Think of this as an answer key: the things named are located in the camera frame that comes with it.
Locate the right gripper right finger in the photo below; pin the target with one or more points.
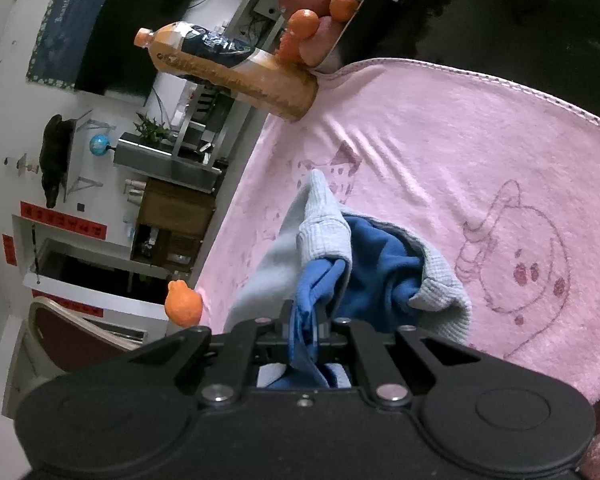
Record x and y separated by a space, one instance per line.
374 377

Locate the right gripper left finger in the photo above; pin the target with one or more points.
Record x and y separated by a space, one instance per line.
238 356

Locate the grey and blue sweater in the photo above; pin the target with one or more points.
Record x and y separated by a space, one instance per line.
330 260

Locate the orange tangerine fruit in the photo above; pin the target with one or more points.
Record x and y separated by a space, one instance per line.
183 306

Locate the brown wooden cabinet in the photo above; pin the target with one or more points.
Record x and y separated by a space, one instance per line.
171 226

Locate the dark red chair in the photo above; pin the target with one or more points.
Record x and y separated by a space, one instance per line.
52 341

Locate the pink printed towel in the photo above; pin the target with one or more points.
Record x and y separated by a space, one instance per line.
504 180

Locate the potted green plant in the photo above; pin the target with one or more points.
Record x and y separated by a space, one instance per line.
150 131

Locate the blue globe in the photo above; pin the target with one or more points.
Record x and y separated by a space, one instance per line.
99 145

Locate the orange juice bottle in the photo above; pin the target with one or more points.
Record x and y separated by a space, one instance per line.
251 75

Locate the fruit tray with fruits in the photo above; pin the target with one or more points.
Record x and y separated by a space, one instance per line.
312 29

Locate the black television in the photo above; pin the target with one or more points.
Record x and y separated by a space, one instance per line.
112 64

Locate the dark blue wall poster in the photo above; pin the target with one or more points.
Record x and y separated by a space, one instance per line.
61 42

